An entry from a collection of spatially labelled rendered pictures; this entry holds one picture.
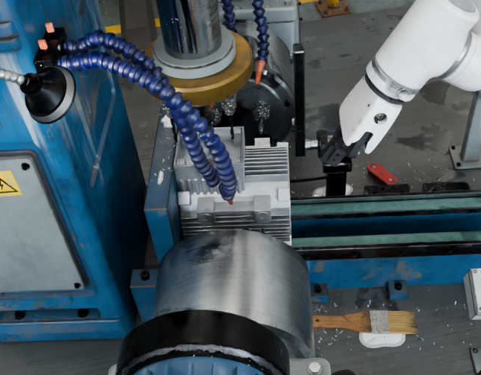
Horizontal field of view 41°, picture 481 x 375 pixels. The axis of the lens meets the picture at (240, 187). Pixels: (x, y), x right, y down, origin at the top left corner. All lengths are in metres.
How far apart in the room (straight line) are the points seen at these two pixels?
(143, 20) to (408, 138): 2.37
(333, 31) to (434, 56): 1.16
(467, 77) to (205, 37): 0.38
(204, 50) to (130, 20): 2.84
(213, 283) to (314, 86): 1.02
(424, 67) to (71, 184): 0.54
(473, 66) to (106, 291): 0.72
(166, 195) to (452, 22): 0.51
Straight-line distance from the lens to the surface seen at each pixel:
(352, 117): 1.01
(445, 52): 0.94
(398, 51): 0.94
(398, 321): 1.31
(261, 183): 1.15
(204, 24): 0.96
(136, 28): 3.72
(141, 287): 1.24
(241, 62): 1.00
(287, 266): 0.97
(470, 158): 1.63
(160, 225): 1.08
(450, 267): 1.34
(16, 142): 0.96
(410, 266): 1.32
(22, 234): 1.10
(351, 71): 1.90
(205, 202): 1.14
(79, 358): 1.33
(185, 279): 0.94
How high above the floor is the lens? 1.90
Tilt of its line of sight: 45 degrees down
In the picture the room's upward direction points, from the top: 6 degrees counter-clockwise
